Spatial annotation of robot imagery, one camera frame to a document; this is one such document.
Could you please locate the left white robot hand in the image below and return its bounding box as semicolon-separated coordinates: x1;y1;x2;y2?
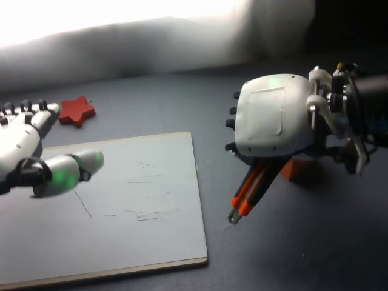
0;98;105;199

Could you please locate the white paper board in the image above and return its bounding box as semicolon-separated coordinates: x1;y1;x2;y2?
0;130;209;289

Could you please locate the red star block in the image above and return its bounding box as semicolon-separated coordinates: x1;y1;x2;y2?
57;95;98;129

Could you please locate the orange black utility knife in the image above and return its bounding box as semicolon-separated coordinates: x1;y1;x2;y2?
227;157;289;227

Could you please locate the white fabric backdrop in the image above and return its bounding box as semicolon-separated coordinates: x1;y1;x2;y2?
0;0;318;95

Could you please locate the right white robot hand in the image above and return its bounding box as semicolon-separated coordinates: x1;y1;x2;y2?
224;73;316;166

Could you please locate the grey table cloth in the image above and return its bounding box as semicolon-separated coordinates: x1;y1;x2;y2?
0;48;388;291

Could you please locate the orange cube block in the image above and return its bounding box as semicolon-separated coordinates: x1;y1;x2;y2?
278;153;316;184

